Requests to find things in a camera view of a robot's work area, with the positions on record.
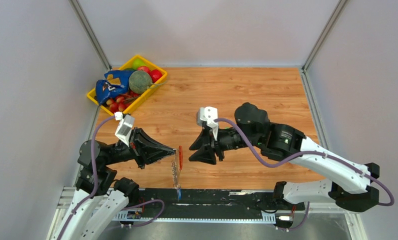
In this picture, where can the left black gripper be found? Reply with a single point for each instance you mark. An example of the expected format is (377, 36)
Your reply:
(140, 143)

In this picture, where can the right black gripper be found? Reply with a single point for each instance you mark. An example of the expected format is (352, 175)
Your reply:
(205, 154)

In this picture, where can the metal key holder red handle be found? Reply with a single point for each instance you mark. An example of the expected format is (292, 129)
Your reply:
(176, 167)

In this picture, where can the key with blue tag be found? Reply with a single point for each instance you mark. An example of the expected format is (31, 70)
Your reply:
(179, 194)

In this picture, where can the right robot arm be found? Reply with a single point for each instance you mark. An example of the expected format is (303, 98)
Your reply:
(345, 183)

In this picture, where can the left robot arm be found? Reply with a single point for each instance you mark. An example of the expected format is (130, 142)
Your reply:
(98, 196)

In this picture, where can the bunch of red cherries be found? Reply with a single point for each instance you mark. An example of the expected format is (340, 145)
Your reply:
(121, 102)

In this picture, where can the green melon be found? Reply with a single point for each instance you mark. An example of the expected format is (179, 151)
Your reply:
(139, 82)

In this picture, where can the blue snack bag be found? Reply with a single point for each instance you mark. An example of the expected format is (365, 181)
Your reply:
(116, 82)

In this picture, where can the yellow plastic bin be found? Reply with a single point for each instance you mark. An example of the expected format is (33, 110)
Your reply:
(141, 99)

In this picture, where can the red tomato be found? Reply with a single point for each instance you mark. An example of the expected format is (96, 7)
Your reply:
(155, 75)

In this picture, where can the red apple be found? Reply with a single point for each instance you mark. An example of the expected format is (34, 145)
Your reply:
(144, 68)

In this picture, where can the green apple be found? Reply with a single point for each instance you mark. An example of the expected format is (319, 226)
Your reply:
(137, 63)

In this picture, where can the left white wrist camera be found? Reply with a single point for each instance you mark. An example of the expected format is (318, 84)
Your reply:
(125, 126)

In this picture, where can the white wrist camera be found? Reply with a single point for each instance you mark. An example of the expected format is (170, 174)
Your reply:
(208, 115)
(125, 126)

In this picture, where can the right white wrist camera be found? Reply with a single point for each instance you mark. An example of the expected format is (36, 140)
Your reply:
(208, 115)

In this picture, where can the left frame post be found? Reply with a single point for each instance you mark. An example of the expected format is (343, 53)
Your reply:
(79, 12)

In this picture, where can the frame post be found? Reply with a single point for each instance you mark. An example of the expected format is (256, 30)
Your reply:
(79, 12)
(339, 8)

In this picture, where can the right frame post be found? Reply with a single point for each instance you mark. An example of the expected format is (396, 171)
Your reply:
(339, 8)

